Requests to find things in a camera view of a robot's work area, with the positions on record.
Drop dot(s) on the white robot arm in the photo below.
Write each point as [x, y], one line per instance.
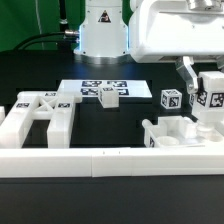
[182, 31]

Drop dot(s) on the white tagged cube left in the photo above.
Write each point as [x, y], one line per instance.
[171, 98]

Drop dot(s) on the white chair seat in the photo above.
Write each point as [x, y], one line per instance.
[178, 132]

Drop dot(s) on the white left fence stub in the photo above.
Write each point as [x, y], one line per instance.
[2, 114]

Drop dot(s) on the white front fence wall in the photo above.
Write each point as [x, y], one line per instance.
[103, 162]

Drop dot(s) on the white tagged cube right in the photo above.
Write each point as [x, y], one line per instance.
[192, 99]

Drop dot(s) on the white chair back frame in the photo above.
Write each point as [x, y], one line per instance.
[56, 107]

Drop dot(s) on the white tagged cube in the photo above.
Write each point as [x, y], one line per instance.
[192, 99]
[171, 98]

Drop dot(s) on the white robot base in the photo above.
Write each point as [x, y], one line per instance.
[103, 35]

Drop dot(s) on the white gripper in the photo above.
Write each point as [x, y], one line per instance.
[162, 30]

